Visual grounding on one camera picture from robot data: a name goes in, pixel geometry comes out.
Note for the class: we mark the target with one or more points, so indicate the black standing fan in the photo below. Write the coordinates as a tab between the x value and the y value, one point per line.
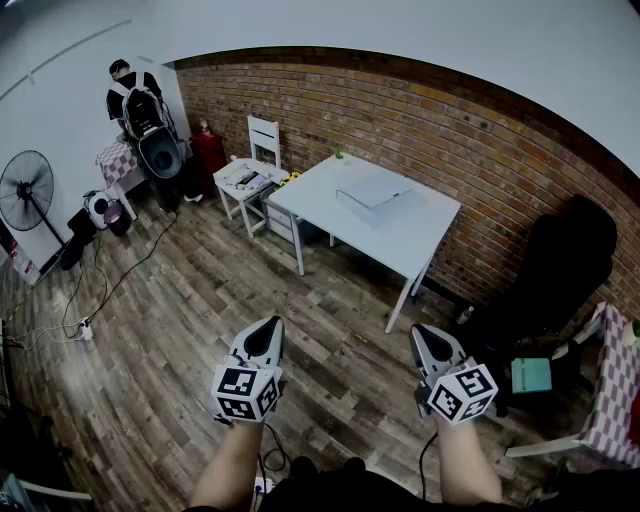
25	190

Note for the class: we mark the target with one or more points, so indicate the small green plant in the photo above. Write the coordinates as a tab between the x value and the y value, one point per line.
339	153

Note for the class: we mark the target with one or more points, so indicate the checkered cloth table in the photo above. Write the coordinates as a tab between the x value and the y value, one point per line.
617	395
117	162

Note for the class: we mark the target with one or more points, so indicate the person's black clothing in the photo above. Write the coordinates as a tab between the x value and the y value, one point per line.
360	487

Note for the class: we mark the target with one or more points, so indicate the clear plastic bottle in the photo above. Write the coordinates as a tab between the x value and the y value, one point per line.
465	315

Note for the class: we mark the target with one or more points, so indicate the yellow sunflowers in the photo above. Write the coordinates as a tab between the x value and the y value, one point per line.
289	179

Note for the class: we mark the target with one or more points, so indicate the white power strip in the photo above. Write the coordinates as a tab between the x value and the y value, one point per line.
86	329

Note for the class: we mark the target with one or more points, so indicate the red gas cylinder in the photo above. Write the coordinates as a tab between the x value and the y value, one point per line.
207	155

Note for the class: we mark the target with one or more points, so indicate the grey drawer unit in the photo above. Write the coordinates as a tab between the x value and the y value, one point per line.
277	217

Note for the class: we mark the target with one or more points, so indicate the white wooden chair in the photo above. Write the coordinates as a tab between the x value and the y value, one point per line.
264	140

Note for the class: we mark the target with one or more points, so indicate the white square table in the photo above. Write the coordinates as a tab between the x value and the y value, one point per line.
400	240

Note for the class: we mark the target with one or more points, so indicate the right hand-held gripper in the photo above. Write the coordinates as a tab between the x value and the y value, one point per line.
462	395

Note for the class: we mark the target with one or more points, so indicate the teal box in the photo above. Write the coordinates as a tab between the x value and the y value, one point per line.
531	376

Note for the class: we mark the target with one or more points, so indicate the person's left forearm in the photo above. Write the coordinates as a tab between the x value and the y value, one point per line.
230	465

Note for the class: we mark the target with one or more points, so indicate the black office chair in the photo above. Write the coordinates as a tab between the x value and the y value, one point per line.
565	270

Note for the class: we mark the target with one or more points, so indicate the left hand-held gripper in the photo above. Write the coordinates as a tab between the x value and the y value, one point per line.
245	392

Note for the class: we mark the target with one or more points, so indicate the white round appliance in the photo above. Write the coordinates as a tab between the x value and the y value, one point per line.
96	207

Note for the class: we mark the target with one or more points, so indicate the dark purple bucket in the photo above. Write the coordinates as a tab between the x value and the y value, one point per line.
119	220

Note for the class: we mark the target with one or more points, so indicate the person's right forearm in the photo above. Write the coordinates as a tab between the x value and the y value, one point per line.
467	460

